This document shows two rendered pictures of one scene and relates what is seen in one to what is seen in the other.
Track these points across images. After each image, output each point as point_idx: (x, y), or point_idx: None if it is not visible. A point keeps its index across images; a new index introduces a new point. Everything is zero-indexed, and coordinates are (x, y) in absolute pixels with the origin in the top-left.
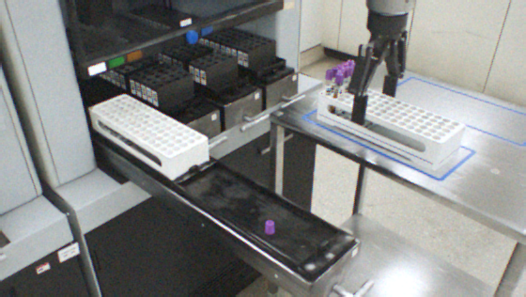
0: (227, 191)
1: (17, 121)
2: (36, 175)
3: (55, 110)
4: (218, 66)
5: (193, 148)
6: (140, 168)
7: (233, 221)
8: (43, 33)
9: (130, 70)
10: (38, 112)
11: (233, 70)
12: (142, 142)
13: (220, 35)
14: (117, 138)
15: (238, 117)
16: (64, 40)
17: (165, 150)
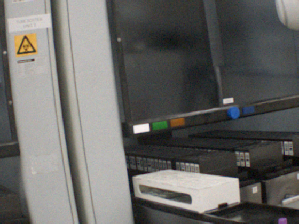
0: (252, 216)
1: (68, 167)
2: (78, 222)
3: (101, 164)
4: (262, 149)
5: (223, 185)
6: (173, 214)
7: (250, 223)
8: (98, 93)
9: (176, 157)
10: (86, 162)
11: (277, 155)
12: (176, 185)
13: (269, 135)
14: (156, 196)
15: (280, 196)
16: (115, 102)
17: (196, 186)
